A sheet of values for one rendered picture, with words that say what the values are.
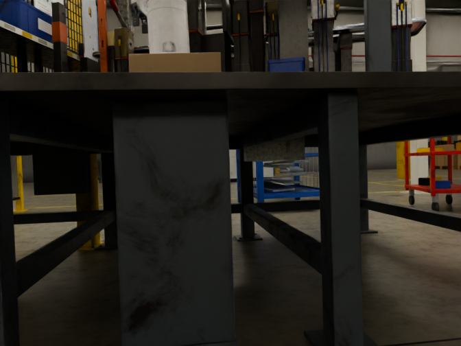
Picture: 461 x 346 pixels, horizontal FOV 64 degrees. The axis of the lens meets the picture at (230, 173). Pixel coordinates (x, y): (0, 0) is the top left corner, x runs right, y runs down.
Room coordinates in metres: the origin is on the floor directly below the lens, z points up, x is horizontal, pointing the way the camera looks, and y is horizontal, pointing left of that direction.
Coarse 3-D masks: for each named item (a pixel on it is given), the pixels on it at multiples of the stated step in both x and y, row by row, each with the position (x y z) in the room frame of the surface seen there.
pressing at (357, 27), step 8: (360, 24) 1.42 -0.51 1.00; (416, 24) 1.44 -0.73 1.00; (424, 24) 1.43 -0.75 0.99; (312, 32) 1.46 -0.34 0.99; (336, 32) 1.50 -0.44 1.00; (416, 32) 1.52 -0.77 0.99; (264, 40) 1.56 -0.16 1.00; (312, 40) 1.58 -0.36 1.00; (336, 40) 1.59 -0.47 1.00; (360, 40) 1.59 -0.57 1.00; (136, 48) 1.60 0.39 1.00; (144, 48) 1.60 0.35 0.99; (232, 48) 1.66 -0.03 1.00; (96, 56) 1.70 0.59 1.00
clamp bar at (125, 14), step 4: (120, 0) 1.55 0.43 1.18; (124, 0) 1.55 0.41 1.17; (120, 4) 1.55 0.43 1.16; (124, 4) 1.55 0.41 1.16; (128, 4) 1.56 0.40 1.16; (120, 8) 1.55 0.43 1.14; (124, 8) 1.55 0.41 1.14; (128, 8) 1.56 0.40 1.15; (120, 12) 1.56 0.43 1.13; (124, 12) 1.55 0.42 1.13; (128, 12) 1.56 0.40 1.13; (124, 16) 1.56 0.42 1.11; (128, 16) 1.56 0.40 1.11; (124, 20) 1.56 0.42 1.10; (128, 20) 1.56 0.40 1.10; (128, 24) 1.56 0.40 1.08; (128, 28) 1.56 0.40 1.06
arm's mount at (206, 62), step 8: (136, 56) 1.00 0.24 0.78; (144, 56) 1.00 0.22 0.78; (152, 56) 1.00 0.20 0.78; (160, 56) 1.01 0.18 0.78; (168, 56) 1.01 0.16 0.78; (176, 56) 1.01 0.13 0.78; (184, 56) 1.01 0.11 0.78; (192, 56) 1.02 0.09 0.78; (200, 56) 1.02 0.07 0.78; (208, 56) 1.02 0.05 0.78; (216, 56) 1.02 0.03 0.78; (136, 64) 1.00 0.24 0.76; (144, 64) 1.00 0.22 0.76; (152, 64) 1.00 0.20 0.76; (160, 64) 1.01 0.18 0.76; (168, 64) 1.01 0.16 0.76; (176, 64) 1.01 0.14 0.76; (184, 64) 1.01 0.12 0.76; (192, 64) 1.02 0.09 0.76; (200, 64) 1.02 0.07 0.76; (208, 64) 1.02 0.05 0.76; (216, 64) 1.02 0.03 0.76
